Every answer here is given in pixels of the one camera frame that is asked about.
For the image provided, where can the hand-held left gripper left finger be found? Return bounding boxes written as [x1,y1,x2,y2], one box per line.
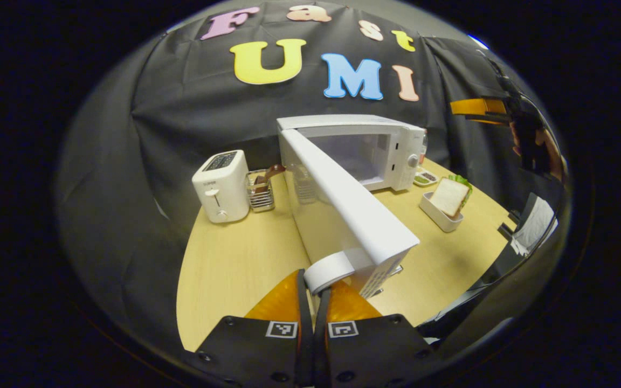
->
[195,269,314,388]

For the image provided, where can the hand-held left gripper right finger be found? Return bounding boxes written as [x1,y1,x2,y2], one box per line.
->
[313,280,440,388]

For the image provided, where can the toast sandwich with lettuce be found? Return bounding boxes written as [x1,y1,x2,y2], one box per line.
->
[430,174,473,219]

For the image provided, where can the white microwave oven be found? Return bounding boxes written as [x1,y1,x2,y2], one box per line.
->
[277,114,428,300]

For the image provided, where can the black tripod stand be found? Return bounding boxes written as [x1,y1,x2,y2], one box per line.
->
[482,50,527,103]

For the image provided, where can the white divided dish of beans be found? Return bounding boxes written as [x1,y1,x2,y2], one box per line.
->
[413,168,439,187]

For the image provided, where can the white crumpled cloth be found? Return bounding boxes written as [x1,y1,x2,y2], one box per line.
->
[511,195,558,255]

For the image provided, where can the white rectangular tray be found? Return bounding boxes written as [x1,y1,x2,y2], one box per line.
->
[419,191,465,233]

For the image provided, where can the dark chair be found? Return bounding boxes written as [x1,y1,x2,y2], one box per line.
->
[417,194,559,340]

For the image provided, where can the brown utensil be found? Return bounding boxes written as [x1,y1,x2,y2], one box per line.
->
[254,164,286,188]

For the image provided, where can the white toaster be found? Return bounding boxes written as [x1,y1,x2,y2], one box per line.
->
[192,150,250,224]

